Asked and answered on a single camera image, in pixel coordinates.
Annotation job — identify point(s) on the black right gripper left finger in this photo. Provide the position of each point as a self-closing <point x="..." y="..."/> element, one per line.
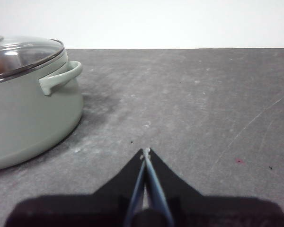
<point x="85" y="210"/>

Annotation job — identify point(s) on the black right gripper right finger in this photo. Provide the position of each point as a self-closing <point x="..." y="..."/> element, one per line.
<point x="215" y="212"/>

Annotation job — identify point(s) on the glass lid with green knob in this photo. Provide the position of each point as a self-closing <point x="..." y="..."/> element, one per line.
<point x="30" y="50"/>

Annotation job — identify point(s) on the sage green electric cooking pot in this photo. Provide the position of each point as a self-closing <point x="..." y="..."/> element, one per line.
<point x="26" y="118"/>

